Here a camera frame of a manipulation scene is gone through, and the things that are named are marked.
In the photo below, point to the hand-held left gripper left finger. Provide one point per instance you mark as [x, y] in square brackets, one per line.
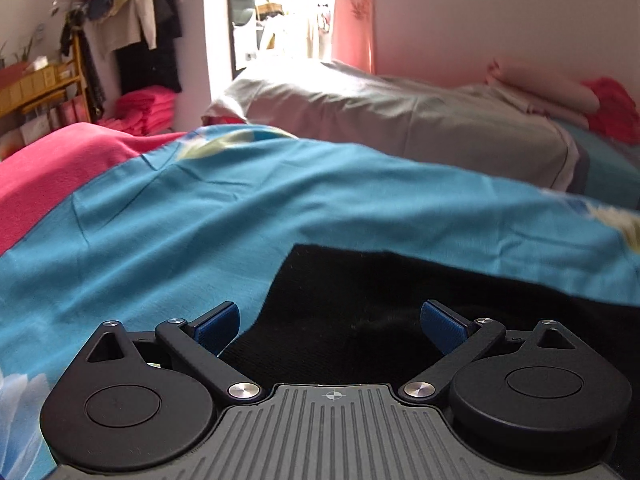
[218, 327]

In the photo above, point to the pink patterned curtain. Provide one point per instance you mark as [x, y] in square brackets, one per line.
[355, 10]

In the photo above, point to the red folded blanket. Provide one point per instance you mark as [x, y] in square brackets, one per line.
[615, 105]

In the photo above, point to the blue striped pillow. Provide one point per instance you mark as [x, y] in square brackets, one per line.
[610, 170]

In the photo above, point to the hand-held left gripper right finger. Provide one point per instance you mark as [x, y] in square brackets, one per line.
[441, 327]

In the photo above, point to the blue floral bed cover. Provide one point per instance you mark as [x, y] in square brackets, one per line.
[200, 210]

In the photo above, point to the pink fleece blanket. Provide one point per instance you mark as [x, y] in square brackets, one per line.
[50, 170]

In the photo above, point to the hanging clothes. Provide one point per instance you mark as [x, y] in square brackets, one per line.
[130, 25]

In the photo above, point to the wooden shelf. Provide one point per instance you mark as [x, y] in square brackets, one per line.
[50, 77]

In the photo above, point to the grey quilt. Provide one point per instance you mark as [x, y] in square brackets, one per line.
[375, 110]

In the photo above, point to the stack of pink towels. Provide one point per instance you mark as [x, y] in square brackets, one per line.
[145, 107]

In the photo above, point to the black pants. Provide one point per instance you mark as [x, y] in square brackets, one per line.
[350, 300]

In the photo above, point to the bright window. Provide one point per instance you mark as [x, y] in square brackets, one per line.
[280, 10]

